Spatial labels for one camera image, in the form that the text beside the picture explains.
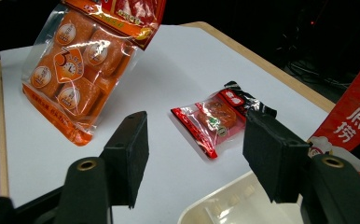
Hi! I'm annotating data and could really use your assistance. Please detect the small red clear packet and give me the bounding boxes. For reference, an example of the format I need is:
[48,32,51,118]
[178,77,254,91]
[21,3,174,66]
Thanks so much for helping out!
[170,80,278,160]

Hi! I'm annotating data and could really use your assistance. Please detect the white divided plastic container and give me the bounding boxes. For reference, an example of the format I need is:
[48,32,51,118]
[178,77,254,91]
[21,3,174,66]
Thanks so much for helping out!
[176,170,305,224]

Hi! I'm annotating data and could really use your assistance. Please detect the orange clear snack packet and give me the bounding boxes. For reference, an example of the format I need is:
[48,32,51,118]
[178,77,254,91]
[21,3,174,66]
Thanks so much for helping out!
[21,0,168,147]

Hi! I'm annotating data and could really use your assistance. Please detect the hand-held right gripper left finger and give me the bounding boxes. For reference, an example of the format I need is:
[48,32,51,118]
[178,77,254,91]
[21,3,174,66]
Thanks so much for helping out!
[99,110,150,209]

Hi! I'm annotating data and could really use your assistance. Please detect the white table mat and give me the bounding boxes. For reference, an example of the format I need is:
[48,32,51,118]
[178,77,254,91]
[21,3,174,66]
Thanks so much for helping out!
[0,24,330,224]

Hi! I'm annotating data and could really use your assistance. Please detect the large red black packet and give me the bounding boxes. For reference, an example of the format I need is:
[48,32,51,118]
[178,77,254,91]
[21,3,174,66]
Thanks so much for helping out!
[306,38,360,191]

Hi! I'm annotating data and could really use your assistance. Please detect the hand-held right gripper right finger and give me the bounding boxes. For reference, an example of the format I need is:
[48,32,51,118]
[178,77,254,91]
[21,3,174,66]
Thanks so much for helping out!
[242,108,312,203]

